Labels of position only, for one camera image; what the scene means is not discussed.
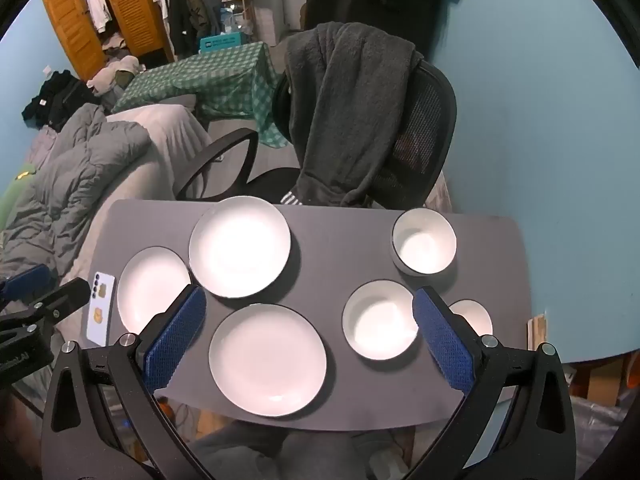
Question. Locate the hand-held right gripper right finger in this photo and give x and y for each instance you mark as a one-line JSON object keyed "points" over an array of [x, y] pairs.
{"points": [[445, 345]]}

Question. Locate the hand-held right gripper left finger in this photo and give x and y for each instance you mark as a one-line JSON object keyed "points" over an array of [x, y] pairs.
{"points": [[175, 342]]}

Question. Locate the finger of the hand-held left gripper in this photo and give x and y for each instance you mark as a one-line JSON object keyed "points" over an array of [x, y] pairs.
{"points": [[65, 296], [30, 280]]}

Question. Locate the white bowl with black rim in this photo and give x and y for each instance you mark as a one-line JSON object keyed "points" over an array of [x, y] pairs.
{"points": [[375, 322], [472, 317], [425, 252]]}

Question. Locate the white plate with black rim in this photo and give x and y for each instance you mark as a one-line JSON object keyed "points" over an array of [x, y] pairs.
{"points": [[150, 290], [267, 360], [240, 247]]}

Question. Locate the white smartphone with stickers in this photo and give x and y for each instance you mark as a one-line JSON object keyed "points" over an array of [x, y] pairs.
{"points": [[100, 331]]}

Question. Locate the green blanket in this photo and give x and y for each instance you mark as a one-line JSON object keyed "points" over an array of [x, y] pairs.
{"points": [[15, 197]]}

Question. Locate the wooden board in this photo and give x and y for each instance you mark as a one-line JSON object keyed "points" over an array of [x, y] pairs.
{"points": [[537, 332]]}

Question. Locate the grey puffy duvet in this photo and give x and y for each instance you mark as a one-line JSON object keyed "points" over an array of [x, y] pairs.
{"points": [[65, 175]]}

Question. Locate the cardboard box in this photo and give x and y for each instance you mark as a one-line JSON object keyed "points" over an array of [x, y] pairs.
{"points": [[605, 380]]}

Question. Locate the person's grey pants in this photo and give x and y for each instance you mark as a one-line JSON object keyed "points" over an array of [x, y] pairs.
{"points": [[300, 455]]}

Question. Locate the black clothes pile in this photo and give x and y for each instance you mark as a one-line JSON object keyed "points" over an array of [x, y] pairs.
{"points": [[55, 97]]}

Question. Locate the black mesh office chair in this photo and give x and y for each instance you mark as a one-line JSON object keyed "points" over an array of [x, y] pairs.
{"points": [[425, 125]]}

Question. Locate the beige cloth pile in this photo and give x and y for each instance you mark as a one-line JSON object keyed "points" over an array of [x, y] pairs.
{"points": [[115, 72]]}

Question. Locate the dark grey fleece garment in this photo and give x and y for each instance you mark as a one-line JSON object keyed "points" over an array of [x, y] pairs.
{"points": [[345, 100]]}

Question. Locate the green checked tablecloth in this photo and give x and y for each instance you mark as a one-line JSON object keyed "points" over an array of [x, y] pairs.
{"points": [[220, 80]]}

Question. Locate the orange wooden wardrobe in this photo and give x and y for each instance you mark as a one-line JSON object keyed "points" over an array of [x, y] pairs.
{"points": [[130, 10]]}

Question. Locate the white hanging shirt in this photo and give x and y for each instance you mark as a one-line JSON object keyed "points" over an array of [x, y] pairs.
{"points": [[97, 0]]}

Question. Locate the dark jackets on rack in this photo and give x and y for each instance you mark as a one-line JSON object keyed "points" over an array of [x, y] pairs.
{"points": [[187, 10]]}

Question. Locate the black hanging coat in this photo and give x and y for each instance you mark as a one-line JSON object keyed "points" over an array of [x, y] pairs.
{"points": [[390, 0]]}

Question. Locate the white wall socket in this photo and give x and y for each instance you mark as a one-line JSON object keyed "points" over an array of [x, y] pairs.
{"points": [[48, 68]]}

